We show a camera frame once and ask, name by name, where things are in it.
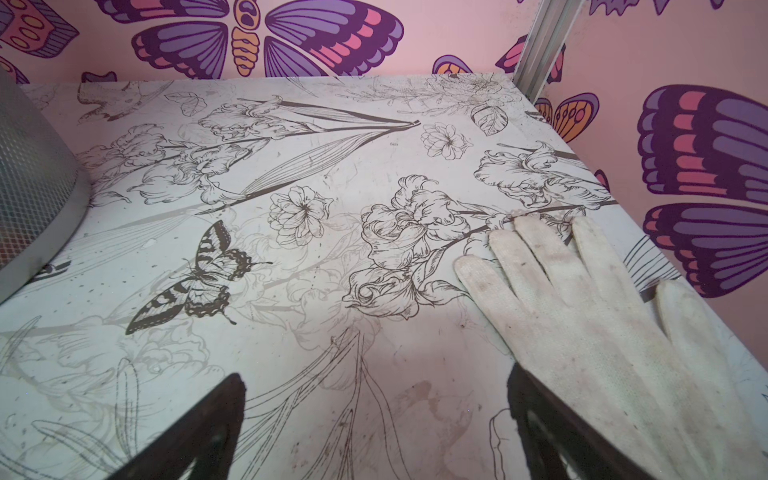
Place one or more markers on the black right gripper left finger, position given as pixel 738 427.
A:
pixel 203 441

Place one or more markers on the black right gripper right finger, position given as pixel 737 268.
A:
pixel 555 439

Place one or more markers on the grey mesh waste bin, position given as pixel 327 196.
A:
pixel 45 192

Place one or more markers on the white work glove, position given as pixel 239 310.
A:
pixel 652 386

